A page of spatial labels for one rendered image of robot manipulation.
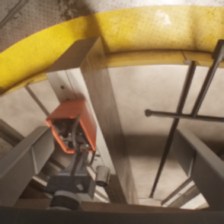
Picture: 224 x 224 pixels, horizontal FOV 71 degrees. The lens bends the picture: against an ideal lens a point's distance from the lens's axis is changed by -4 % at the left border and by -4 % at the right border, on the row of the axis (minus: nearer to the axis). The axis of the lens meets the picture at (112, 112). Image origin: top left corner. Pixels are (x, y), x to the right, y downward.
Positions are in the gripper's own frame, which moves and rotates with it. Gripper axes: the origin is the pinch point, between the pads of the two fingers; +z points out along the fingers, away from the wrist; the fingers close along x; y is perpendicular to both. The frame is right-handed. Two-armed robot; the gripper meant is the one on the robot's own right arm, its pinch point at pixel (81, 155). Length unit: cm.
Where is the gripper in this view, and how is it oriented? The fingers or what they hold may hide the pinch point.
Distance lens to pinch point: 55.4
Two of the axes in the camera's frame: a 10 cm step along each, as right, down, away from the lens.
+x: -9.7, 0.8, 2.4
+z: 1.3, -6.5, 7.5
